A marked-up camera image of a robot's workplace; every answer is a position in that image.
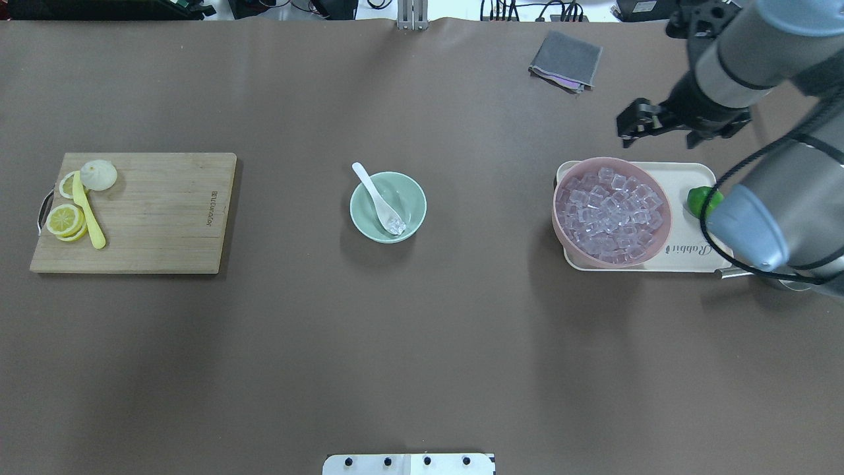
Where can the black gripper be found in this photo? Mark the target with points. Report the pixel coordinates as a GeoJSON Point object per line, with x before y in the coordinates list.
{"type": "Point", "coordinates": [692, 100]}

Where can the single clear ice cube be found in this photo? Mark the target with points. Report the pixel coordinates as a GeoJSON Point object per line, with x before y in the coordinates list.
{"type": "Point", "coordinates": [395, 226]}

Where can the white ceramic spoon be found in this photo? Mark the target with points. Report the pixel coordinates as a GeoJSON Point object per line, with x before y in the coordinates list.
{"type": "Point", "coordinates": [382, 208]}

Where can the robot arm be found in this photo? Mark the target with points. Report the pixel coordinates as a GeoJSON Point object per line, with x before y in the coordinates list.
{"type": "Point", "coordinates": [777, 213]}

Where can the pink bowl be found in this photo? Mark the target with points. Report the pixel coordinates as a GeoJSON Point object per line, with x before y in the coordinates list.
{"type": "Point", "coordinates": [592, 165]}

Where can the pile of clear ice cubes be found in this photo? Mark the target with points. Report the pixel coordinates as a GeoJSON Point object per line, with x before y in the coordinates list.
{"type": "Point", "coordinates": [611, 217]}

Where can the metal ice scoop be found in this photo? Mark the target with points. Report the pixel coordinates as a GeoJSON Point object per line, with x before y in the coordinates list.
{"type": "Point", "coordinates": [779, 284]}

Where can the mint green bowl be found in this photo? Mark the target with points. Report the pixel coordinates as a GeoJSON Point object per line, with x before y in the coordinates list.
{"type": "Point", "coordinates": [401, 192]}

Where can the green lime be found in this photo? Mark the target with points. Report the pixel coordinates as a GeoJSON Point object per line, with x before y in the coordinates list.
{"type": "Point", "coordinates": [696, 199]}

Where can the grey and purple cloth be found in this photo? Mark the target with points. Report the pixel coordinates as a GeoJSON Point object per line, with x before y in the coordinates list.
{"type": "Point", "coordinates": [567, 62]}

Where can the cream rabbit tray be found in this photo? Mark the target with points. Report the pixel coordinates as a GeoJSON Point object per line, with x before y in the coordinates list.
{"type": "Point", "coordinates": [685, 250]}

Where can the wooden cutting board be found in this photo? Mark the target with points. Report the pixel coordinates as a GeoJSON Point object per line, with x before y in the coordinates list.
{"type": "Point", "coordinates": [166, 214]}

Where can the yellow plastic knife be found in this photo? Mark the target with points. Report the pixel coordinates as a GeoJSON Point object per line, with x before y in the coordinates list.
{"type": "Point", "coordinates": [97, 237]}

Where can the single lemon slice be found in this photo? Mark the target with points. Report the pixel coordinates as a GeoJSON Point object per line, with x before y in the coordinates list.
{"type": "Point", "coordinates": [66, 185]}

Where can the lemon slice stack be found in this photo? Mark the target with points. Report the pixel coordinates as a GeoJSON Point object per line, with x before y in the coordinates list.
{"type": "Point", "coordinates": [66, 222]}

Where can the black storage tray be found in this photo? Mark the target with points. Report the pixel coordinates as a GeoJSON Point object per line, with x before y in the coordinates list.
{"type": "Point", "coordinates": [108, 10]}

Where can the aluminium frame post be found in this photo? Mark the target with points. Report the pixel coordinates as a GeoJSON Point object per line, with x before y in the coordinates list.
{"type": "Point", "coordinates": [412, 15]}

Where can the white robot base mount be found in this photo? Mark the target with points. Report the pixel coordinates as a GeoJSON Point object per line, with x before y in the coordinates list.
{"type": "Point", "coordinates": [411, 463]}

